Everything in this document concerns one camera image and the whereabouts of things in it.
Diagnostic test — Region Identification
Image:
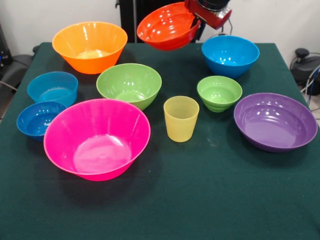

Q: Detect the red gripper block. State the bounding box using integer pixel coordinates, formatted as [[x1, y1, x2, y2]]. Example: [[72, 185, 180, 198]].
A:
[[184, 0, 233, 41]]

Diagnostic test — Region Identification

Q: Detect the red plastic bowl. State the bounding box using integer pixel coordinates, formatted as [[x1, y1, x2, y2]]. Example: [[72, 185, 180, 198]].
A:
[[136, 1, 202, 52]]

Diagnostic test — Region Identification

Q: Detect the yellow plastic cup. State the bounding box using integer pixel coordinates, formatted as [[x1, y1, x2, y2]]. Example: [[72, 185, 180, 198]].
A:
[[163, 95, 200, 144]]

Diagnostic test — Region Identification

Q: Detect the bright blue plastic bowl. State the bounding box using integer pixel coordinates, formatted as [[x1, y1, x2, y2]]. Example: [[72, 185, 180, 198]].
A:
[[201, 35, 261, 80]]

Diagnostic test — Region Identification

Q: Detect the small green ribbed bowl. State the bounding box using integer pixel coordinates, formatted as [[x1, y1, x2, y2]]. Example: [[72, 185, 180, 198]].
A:
[[196, 75, 243, 113]]

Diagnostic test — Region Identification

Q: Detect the large green plastic bowl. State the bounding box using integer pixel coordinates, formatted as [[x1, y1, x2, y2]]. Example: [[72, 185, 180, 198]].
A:
[[95, 62, 163, 111]]

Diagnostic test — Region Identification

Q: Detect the purple plastic bowl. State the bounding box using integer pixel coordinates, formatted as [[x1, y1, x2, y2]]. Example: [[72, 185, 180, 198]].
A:
[[233, 92, 319, 153]]

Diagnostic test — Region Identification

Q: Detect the orange plastic bowl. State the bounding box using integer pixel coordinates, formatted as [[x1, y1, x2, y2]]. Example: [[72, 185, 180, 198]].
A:
[[51, 21, 129, 75]]

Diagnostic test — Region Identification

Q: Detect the pink plastic bowl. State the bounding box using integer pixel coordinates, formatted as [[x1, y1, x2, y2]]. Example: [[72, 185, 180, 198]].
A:
[[43, 98, 152, 182]]

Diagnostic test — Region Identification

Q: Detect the translucent teal plastic bowl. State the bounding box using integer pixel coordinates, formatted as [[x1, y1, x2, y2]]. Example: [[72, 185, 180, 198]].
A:
[[26, 71, 79, 108]]

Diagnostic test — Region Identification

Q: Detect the dark green table cloth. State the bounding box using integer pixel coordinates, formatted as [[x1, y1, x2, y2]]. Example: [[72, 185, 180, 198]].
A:
[[0, 41, 320, 240]]

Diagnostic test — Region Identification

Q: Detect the small dark blue bowl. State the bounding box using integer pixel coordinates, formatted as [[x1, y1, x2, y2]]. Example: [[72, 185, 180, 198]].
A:
[[16, 100, 68, 143]]

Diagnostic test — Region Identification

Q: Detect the black pedestal foot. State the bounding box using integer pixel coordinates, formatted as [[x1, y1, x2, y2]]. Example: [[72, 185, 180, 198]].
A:
[[289, 48, 320, 85], [0, 53, 33, 85]]

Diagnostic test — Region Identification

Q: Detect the tangle of cables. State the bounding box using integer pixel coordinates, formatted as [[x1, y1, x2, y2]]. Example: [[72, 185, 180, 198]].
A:
[[298, 63, 320, 112]]

